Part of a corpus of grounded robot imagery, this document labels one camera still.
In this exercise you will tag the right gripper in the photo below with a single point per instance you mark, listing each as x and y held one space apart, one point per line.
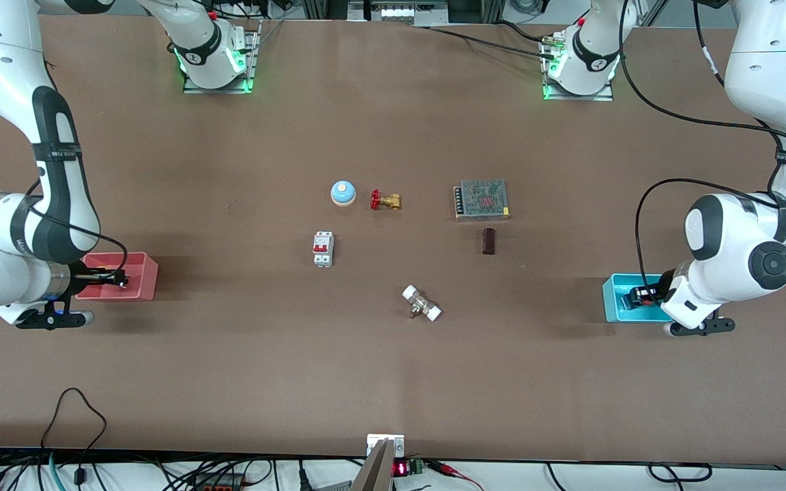
81 276

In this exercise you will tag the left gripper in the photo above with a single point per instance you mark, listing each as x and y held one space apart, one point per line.
663 284

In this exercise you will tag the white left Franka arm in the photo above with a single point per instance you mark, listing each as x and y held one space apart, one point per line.
775 68

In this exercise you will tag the pink plastic box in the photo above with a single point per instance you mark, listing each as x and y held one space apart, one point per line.
135 279

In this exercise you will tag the cyan plastic box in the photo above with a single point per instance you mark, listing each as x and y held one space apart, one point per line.
615 300

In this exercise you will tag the dark brown rectangular block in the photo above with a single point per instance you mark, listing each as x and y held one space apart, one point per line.
489 241

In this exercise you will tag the perforated metal power supply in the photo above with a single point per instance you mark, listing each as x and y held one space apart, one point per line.
482 198

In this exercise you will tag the white circuit breaker red switches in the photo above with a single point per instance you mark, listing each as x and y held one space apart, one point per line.
323 249

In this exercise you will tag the white-ended pipe valve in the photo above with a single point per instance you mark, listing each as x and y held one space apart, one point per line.
422 303

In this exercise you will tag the blue and white bell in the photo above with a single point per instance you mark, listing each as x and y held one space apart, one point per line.
343 193

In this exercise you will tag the red digit display module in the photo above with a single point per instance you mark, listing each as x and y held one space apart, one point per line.
406 467

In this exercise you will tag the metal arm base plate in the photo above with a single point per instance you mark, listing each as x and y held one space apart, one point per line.
250 68
578 97

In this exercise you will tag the metal table edge bracket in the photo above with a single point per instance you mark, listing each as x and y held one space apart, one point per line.
374 443

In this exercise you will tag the grey camera mount bar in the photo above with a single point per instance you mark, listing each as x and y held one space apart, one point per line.
374 470

